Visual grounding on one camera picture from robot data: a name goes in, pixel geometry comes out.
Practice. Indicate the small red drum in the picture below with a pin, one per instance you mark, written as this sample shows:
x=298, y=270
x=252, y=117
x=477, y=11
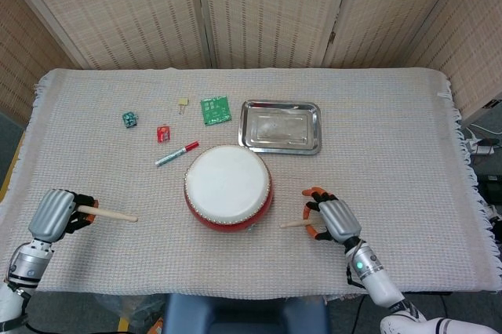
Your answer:
x=227, y=185

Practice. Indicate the red capped marker pen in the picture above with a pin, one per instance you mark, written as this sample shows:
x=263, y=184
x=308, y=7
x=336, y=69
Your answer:
x=172, y=155

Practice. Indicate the white power strip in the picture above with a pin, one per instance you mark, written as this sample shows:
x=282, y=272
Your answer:
x=484, y=149

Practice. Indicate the beige woven tablecloth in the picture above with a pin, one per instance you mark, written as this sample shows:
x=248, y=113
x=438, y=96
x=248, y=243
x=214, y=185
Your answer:
x=392, y=173

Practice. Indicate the stainless steel tray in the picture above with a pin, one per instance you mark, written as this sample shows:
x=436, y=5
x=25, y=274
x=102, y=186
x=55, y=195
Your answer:
x=280, y=128

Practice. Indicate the large green circuit board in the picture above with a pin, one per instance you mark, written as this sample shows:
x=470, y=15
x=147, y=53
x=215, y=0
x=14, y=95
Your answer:
x=215, y=110

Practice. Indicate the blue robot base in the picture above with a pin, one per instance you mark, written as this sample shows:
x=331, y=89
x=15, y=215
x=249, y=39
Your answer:
x=243, y=318

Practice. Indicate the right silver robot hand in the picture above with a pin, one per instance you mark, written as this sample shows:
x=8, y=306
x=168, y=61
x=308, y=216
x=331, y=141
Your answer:
x=339, y=220

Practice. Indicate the woven folding screen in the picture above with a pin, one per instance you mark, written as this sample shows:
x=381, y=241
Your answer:
x=117, y=16

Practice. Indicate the black box device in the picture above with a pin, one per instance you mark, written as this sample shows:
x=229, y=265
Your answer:
x=490, y=189

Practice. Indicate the small green electronic module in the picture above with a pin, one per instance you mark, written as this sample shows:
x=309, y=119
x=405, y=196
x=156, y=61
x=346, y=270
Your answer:
x=129, y=119

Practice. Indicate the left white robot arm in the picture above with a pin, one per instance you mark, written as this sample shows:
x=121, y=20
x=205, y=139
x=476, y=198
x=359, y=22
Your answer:
x=25, y=265

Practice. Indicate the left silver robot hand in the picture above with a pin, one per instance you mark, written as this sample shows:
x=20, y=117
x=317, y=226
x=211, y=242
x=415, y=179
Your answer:
x=51, y=214

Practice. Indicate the clear plastic bag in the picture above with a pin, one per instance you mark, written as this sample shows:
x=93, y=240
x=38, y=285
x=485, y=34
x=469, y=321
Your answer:
x=133, y=306

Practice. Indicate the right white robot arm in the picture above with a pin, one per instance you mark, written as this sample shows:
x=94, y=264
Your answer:
x=376, y=283

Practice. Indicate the small red electronic module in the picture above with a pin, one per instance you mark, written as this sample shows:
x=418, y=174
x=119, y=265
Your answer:
x=164, y=133

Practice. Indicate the yellow binder clip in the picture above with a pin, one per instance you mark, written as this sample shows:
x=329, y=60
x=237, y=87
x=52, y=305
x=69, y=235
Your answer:
x=182, y=102

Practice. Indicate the wooden drumstick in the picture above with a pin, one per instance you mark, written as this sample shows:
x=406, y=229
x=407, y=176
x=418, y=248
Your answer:
x=113, y=215
x=294, y=224

